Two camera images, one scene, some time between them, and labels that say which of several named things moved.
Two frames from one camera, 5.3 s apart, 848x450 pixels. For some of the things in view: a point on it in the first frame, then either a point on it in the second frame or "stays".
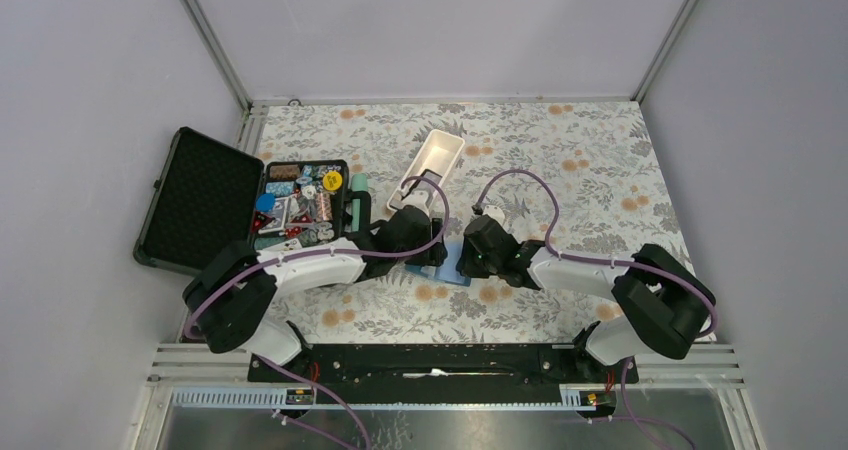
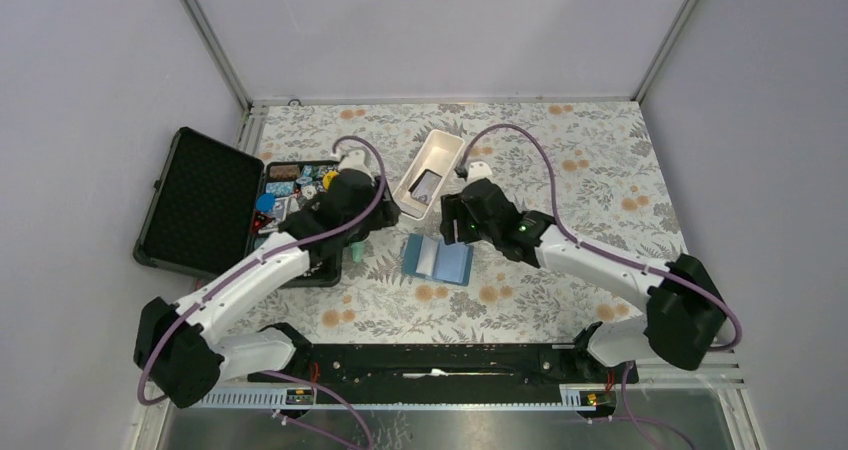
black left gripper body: (420, 258) → (380, 216)
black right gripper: (466, 265) → (453, 208)
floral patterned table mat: (574, 175) stays
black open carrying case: (208, 195) stays
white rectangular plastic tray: (437, 154) stays
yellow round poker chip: (332, 180) stays
